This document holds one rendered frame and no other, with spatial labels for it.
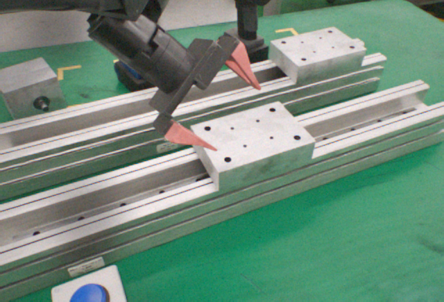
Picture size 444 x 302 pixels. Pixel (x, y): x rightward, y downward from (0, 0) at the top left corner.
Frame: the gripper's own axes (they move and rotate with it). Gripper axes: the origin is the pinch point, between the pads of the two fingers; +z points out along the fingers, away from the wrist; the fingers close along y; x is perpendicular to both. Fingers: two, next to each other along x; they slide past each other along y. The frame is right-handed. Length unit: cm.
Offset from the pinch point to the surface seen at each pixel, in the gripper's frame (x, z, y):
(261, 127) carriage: 6.5, 8.8, 1.9
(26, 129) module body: 28.4, -15.9, -21.1
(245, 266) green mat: -1.2, 15.4, -16.2
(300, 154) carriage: 1.5, 14.0, 1.8
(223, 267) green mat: -0.1, 13.2, -18.2
